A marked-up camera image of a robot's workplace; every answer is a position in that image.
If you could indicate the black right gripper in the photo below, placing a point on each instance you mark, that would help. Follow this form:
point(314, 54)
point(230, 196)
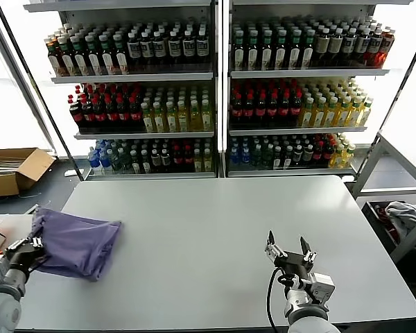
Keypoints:
point(293, 265)

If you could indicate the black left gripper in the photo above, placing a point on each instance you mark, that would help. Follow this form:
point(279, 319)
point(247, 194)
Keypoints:
point(26, 258)

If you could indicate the purple t-shirt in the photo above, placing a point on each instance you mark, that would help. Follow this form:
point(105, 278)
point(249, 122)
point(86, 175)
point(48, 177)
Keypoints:
point(79, 243)

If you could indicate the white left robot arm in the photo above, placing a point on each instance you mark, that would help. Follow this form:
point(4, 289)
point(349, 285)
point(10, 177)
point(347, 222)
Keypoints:
point(3, 301)

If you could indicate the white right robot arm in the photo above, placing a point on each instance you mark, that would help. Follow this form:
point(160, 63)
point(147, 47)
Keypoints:
point(300, 308)

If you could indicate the white side table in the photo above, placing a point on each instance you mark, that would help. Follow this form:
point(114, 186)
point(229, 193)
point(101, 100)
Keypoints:
point(10, 222)

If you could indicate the grey metal bar piece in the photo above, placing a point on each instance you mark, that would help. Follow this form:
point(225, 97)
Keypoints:
point(32, 209)

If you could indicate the brown cardboard box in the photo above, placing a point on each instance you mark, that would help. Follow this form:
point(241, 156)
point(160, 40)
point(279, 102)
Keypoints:
point(34, 166)

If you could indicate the white packing material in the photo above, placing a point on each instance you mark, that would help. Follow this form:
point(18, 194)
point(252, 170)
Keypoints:
point(3, 166)

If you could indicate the small white floor object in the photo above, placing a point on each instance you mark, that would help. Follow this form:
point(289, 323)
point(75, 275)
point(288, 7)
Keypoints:
point(69, 173)

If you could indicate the black storage bin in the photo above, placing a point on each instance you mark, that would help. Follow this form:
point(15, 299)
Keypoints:
point(370, 216)

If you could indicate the dark drink bottle white cap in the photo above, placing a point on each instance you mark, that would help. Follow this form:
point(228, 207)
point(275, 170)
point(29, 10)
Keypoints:
point(288, 156)
point(156, 160)
point(136, 163)
point(308, 154)
point(298, 154)
point(165, 159)
point(146, 163)
point(277, 157)

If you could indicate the dark green soda bottle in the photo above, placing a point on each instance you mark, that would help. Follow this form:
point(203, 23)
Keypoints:
point(257, 157)
point(125, 161)
point(267, 157)
point(116, 162)

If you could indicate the red garment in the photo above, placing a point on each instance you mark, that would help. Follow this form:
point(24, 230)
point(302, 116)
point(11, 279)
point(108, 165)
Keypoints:
point(390, 229)

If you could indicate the cola bottle red cap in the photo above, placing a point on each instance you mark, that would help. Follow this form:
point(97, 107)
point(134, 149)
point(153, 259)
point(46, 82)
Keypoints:
point(111, 117)
point(177, 159)
point(135, 116)
point(260, 112)
point(329, 152)
point(295, 111)
point(187, 159)
point(100, 117)
point(248, 112)
point(123, 117)
point(319, 154)
point(272, 111)
point(89, 118)
point(236, 112)
point(77, 118)
point(284, 111)

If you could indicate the blue label water bottle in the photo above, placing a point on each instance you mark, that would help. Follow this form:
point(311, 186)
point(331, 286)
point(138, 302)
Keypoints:
point(106, 162)
point(245, 157)
point(234, 157)
point(94, 161)

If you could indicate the grey white garment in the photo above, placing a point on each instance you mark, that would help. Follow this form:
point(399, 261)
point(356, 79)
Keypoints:
point(404, 215)

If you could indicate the grey metal shelf rack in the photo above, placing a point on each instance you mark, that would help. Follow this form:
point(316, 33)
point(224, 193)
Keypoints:
point(308, 73)
point(131, 78)

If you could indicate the tea bottle brown cap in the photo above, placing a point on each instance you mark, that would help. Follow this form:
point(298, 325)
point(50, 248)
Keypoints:
point(54, 62)

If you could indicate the green cap tea bottle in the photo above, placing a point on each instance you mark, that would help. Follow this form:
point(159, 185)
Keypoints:
point(67, 62)
point(120, 62)
point(308, 55)
point(239, 55)
point(267, 55)
point(281, 55)
point(253, 55)
point(79, 62)
point(294, 55)
point(106, 62)
point(93, 62)

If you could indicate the dark drink bottle beige label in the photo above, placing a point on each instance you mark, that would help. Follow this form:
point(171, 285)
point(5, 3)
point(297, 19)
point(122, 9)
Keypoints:
point(363, 43)
point(321, 45)
point(349, 43)
point(335, 44)

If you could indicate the dark drink bottle white label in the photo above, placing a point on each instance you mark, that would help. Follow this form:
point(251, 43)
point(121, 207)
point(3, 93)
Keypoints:
point(134, 49)
point(201, 45)
point(146, 48)
point(174, 47)
point(189, 46)
point(159, 48)

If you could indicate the red drink bottle white label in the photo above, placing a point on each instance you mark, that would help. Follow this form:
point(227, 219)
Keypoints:
point(376, 45)

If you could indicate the orange red drink bottle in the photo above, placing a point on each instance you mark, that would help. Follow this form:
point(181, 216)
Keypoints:
point(387, 45)

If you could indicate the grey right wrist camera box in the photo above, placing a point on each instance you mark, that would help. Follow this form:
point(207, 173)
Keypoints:
point(323, 288)

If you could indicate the grey metal frame table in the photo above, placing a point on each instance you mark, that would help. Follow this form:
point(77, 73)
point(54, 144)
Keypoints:
point(366, 166)

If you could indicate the dark metal frame pole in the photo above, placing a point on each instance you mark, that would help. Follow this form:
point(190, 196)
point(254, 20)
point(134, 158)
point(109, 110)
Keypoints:
point(402, 90)
point(45, 104)

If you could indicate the grey window frame post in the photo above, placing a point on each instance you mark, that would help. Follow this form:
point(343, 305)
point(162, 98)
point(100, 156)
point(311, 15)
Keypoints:
point(19, 86)

